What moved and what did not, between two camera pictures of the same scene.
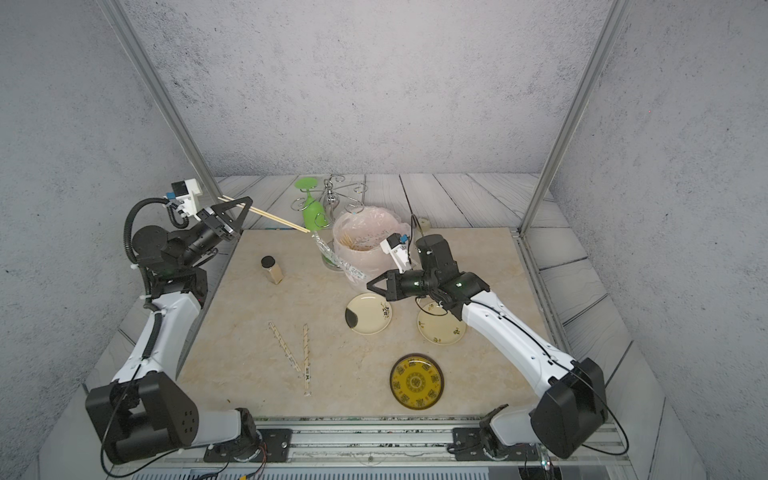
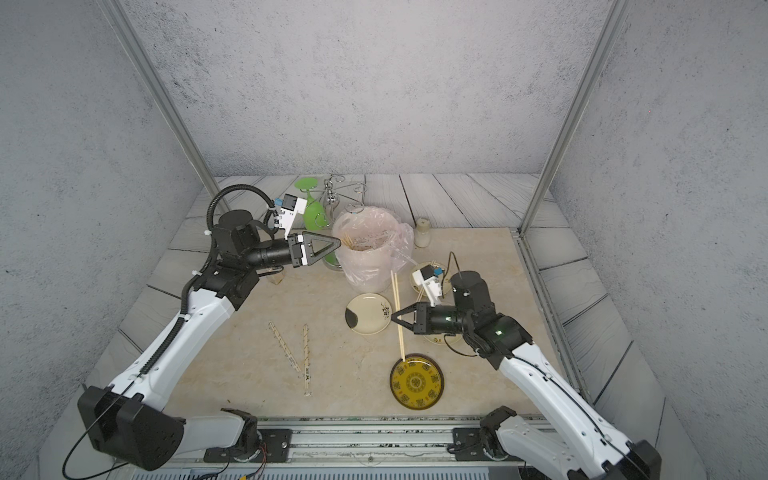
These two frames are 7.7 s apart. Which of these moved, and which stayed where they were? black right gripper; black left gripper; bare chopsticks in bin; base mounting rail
Moved: black right gripper; black left gripper
Stayed: base mounting rail; bare chopsticks in bin
